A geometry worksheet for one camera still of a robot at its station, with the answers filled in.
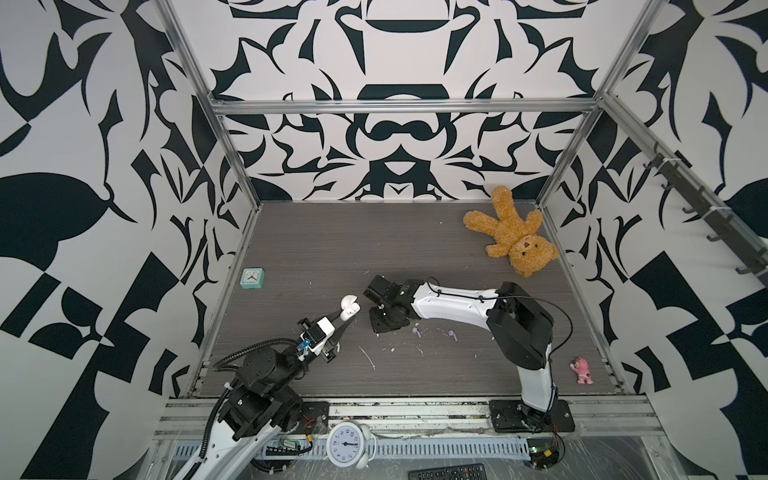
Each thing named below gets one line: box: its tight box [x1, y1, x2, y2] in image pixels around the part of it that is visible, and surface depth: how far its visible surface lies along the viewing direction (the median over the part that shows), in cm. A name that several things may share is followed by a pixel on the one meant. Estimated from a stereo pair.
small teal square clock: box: [240, 267, 265, 289], surface depth 98 cm
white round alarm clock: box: [326, 421, 377, 470], surface depth 70 cm
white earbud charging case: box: [340, 294, 361, 322], surface depth 64 cm
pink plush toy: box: [569, 357, 593, 385], surface depth 82 cm
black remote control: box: [408, 463, 488, 480], surface depth 68 cm
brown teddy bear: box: [463, 185, 559, 277], surface depth 104 cm
